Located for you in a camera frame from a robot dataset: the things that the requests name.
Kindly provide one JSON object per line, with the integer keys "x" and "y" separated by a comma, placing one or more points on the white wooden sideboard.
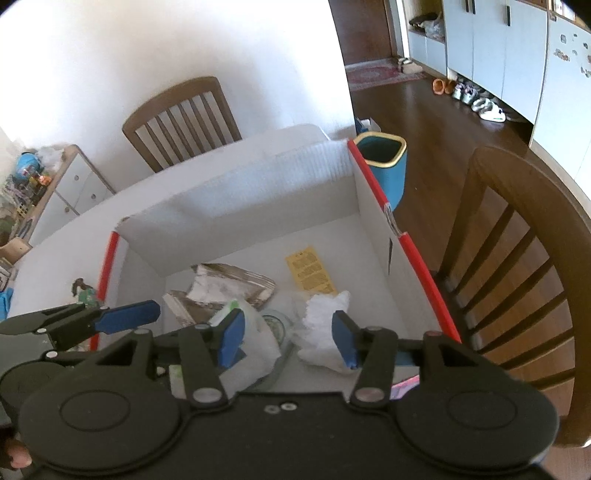
{"x": 69, "y": 194}

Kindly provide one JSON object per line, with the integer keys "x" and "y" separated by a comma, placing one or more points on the wooden slat-back chair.
{"x": 184, "y": 124}

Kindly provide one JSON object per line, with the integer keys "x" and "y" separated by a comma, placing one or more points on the yellow paper card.
{"x": 310, "y": 272}

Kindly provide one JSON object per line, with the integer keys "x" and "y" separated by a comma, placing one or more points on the white wall cabinet unit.
{"x": 508, "y": 55}

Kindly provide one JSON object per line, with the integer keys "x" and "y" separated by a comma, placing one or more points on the silver foil snack packet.
{"x": 231, "y": 286}

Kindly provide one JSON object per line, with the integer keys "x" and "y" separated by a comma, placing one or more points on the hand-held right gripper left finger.
{"x": 233, "y": 334}

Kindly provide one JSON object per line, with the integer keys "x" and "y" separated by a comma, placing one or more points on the blue bin with yellow rim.
{"x": 385, "y": 170}

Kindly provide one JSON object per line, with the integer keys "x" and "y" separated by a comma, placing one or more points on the blue crumpled cloth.
{"x": 5, "y": 302}

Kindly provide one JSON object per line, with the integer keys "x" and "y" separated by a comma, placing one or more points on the clear plastic bag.
{"x": 50, "y": 157}
{"x": 318, "y": 323}

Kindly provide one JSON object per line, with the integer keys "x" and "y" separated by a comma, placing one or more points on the wooden curved-back chair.
{"x": 531, "y": 240}

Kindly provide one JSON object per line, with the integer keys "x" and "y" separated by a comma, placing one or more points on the white slippers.
{"x": 410, "y": 67}

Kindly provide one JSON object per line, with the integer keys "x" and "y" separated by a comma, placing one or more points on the red cardboard box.
{"x": 258, "y": 203}

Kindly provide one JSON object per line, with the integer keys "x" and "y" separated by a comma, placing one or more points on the brown wooden door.
{"x": 364, "y": 32}

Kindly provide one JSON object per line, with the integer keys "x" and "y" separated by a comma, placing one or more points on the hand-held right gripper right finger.
{"x": 344, "y": 339}

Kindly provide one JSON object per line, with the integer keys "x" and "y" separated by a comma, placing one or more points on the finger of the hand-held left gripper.
{"x": 129, "y": 316}

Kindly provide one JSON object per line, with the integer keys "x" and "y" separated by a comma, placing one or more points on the row of light shoes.
{"x": 480, "y": 101}

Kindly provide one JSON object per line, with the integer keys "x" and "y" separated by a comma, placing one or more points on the white wet wipes pack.
{"x": 254, "y": 337}

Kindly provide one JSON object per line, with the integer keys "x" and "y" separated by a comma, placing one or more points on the orange sandals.
{"x": 443, "y": 86}

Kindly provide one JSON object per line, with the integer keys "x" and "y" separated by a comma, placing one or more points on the patterned red rug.
{"x": 378, "y": 76}

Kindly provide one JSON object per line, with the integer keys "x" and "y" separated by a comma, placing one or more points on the person's left hand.
{"x": 18, "y": 454}

